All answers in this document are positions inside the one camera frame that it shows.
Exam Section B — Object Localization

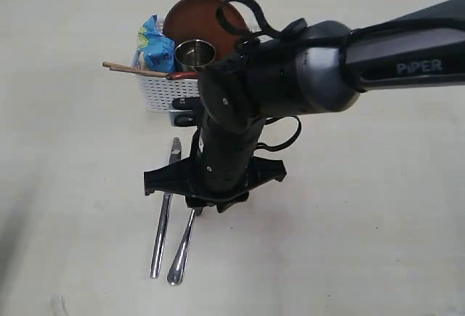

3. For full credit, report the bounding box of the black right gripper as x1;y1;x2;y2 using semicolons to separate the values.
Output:
144;116;286;216

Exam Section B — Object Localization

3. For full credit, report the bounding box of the silver table knife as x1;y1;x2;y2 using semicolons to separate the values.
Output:
150;137;182;279

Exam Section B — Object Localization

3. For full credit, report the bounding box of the silver fork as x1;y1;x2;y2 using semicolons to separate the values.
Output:
166;210;197;285

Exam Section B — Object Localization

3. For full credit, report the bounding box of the reddish brown wooden spoon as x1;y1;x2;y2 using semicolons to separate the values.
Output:
166;71;198;81

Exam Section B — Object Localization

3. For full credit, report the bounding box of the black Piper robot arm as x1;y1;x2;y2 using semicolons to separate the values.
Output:
144;0;464;212

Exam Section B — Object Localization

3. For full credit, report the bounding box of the white perforated plastic basket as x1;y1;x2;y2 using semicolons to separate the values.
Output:
130;17;204;114

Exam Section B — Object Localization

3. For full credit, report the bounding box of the stainless steel cup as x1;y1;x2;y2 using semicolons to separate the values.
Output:
174;39;217;73

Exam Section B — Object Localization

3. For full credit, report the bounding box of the blue snack packet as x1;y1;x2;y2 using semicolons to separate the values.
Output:
134;15;175;73

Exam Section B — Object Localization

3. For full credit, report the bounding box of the wooden chopstick lower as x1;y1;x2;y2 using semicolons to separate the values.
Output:
109;66;168;78

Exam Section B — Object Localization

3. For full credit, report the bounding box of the wooden chopstick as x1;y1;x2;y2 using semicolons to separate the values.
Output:
109;66;168;78
102;62;168;78

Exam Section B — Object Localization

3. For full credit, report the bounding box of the wooden chopstick upper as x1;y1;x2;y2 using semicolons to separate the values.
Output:
102;62;168;78

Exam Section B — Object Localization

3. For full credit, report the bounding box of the brown round wooden plate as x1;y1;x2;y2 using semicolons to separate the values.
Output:
163;0;238;60

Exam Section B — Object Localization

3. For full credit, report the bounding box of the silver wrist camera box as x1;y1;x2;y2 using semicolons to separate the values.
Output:
168;97;203;127

